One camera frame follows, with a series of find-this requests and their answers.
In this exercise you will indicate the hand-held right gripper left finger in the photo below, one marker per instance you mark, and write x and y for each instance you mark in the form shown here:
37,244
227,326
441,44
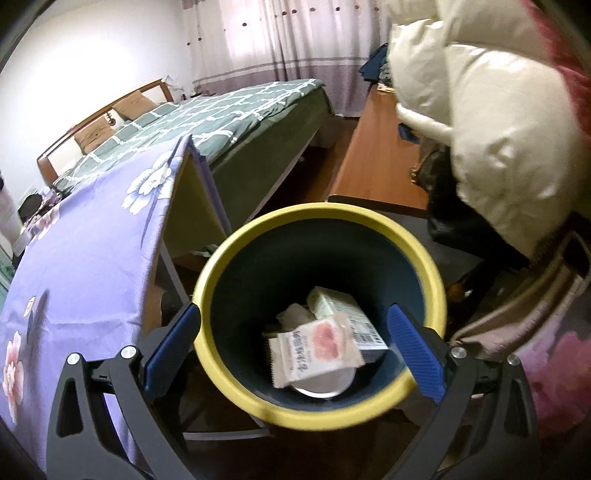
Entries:
173,341

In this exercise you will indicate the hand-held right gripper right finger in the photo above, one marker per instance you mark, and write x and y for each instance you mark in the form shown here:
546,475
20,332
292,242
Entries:
415,350

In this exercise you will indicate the white green cardboard box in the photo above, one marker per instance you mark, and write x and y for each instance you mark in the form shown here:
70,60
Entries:
351,314

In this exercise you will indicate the pink snack packet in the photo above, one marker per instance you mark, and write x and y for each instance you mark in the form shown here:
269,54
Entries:
318,346

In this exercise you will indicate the silver round lid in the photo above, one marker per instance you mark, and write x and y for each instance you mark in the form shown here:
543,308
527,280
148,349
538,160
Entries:
323,385

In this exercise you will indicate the yellow rimmed trash bin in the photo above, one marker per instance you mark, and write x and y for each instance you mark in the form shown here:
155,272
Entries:
258,286

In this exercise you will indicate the white wrapper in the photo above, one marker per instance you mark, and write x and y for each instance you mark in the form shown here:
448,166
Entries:
295,316

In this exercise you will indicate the purple floral tablecloth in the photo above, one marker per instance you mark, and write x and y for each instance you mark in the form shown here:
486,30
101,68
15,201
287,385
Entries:
92,254

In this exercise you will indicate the beige floral bag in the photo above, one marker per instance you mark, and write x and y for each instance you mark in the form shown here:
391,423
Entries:
531,300

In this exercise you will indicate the black leather bag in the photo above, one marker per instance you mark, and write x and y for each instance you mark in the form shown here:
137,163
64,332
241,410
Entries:
452,217

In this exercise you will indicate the brown patterned handbag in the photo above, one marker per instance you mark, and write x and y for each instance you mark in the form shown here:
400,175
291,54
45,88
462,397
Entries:
425,166

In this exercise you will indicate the dark clothes pile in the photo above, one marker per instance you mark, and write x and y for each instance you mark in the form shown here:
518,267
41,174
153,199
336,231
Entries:
32,205

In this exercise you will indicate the wooden desk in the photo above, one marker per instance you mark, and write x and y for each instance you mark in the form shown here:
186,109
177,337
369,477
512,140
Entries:
378,157

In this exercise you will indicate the wooden bed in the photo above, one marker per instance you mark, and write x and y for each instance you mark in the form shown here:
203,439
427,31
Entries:
277,152

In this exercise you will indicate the brown pillow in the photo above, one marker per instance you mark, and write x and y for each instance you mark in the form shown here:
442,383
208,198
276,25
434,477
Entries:
94,134
134,106

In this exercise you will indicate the green checked duvet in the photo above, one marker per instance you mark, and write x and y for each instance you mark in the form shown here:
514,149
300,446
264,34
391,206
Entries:
221,115

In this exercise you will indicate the folded clothes pile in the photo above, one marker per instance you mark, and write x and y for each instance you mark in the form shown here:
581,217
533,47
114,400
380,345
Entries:
374,64

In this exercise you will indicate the pink curtain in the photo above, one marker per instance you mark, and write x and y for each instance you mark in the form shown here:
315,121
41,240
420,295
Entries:
277,46

